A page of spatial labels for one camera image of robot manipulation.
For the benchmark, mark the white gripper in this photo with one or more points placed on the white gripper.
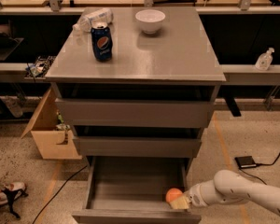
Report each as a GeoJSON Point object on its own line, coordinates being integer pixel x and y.
{"type": "Point", "coordinates": [196, 195]}

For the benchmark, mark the grey middle drawer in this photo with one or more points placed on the grey middle drawer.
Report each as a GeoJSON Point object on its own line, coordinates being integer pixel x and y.
{"type": "Point", "coordinates": [137, 147]}

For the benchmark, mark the grey drawer cabinet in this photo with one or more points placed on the grey drawer cabinet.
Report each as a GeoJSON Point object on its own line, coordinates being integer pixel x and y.
{"type": "Point", "coordinates": [177, 64]}

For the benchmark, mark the grey top drawer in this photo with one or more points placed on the grey top drawer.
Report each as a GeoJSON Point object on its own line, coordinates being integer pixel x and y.
{"type": "Point", "coordinates": [136, 113]}

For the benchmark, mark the clutter tray on shelf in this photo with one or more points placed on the clutter tray on shelf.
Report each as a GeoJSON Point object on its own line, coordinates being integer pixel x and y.
{"type": "Point", "coordinates": [39, 67]}

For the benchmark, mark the hand sanitizer pump bottle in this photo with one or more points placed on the hand sanitizer pump bottle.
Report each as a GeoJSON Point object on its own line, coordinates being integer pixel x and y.
{"type": "Point", "coordinates": [265, 60]}

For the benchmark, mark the black foot pedal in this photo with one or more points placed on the black foot pedal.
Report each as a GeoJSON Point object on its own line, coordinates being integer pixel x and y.
{"type": "Point", "coordinates": [245, 162]}

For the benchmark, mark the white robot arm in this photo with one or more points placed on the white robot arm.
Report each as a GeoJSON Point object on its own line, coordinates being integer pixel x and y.
{"type": "Point", "coordinates": [226, 187]}

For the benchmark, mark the cardboard box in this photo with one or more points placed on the cardboard box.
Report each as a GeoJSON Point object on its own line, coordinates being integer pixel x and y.
{"type": "Point", "coordinates": [52, 142]}

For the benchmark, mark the grey drawer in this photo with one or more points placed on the grey drawer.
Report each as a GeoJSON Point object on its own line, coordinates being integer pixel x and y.
{"type": "Point", "coordinates": [137, 147]}
{"type": "Point", "coordinates": [136, 113]}
{"type": "Point", "coordinates": [124, 190]}

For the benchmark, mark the white ceramic bowl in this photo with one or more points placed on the white ceramic bowl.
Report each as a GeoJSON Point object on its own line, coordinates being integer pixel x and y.
{"type": "Point", "coordinates": [149, 20]}

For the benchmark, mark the black tripod stand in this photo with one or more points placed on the black tripod stand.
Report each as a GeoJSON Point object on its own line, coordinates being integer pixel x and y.
{"type": "Point", "coordinates": [10, 193]}

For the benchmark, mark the grey bottom drawer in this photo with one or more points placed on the grey bottom drawer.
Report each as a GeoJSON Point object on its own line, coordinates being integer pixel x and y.
{"type": "Point", "coordinates": [124, 190]}

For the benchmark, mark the blue Pepsi can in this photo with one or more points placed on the blue Pepsi can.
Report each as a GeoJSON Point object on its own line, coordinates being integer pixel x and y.
{"type": "Point", "coordinates": [102, 43]}

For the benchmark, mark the grey long shelf bench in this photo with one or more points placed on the grey long shelf bench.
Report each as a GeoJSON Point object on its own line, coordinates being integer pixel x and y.
{"type": "Point", "coordinates": [238, 37]}

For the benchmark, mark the orange fruit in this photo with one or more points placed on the orange fruit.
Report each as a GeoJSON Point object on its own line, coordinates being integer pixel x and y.
{"type": "Point", "coordinates": [173, 194]}

